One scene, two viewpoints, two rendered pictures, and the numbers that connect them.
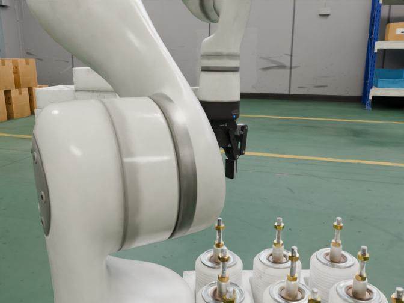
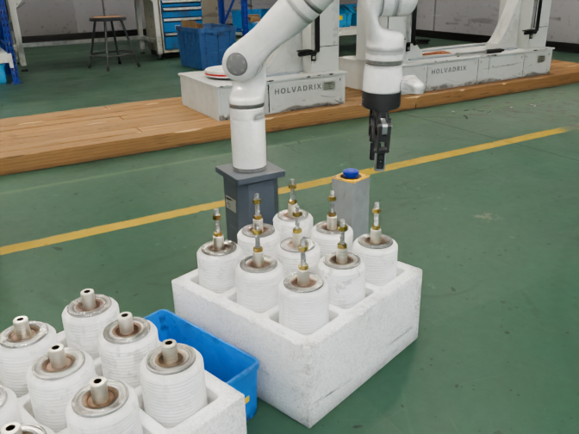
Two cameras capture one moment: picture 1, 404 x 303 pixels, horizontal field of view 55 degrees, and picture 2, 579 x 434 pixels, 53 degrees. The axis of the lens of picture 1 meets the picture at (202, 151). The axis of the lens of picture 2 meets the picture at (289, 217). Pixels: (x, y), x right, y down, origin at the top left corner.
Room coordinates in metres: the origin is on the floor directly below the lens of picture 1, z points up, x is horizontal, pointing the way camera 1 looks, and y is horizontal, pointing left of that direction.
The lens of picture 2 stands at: (1.35, -0.99, 0.78)
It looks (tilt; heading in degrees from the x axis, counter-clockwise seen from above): 22 degrees down; 133
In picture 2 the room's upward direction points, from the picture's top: 1 degrees counter-clockwise
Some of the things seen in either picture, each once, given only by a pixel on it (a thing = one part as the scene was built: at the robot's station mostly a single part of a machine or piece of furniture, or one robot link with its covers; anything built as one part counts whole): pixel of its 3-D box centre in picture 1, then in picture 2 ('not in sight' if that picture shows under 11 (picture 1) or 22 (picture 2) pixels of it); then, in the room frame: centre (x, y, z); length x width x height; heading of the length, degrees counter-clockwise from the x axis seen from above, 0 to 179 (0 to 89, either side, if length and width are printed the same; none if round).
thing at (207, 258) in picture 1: (219, 258); (375, 241); (0.70, -0.03, 0.25); 0.08 x 0.08 x 0.01
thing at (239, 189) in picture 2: not in sight; (252, 219); (0.23, 0.05, 0.15); 0.15 x 0.15 x 0.30; 73
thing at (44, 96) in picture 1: (68, 97); not in sight; (3.47, 1.20, 0.27); 0.39 x 0.39 x 0.18; 75
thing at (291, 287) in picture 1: (291, 287); (297, 238); (0.59, -0.15, 0.26); 0.02 x 0.02 x 0.03
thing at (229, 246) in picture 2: not in sight; (219, 248); (0.47, -0.27, 0.25); 0.08 x 0.08 x 0.01
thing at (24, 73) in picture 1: (17, 73); not in sight; (4.24, 2.00, 0.45); 0.30 x 0.24 x 0.30; 70
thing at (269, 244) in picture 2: not in sight; (259, 266); (0.47, -0.16, 0.16); 0.10 x 0.10 x 0.18
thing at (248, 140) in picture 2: not in sight; (248, 137); (0.23, 0.05, 0.39); 0.09 x 0.09 x 0.17; 73
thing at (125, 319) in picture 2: not in sight; (126, 324); (0.59, -0.58, 0.26); 0.02 x 0.02 x 0.03
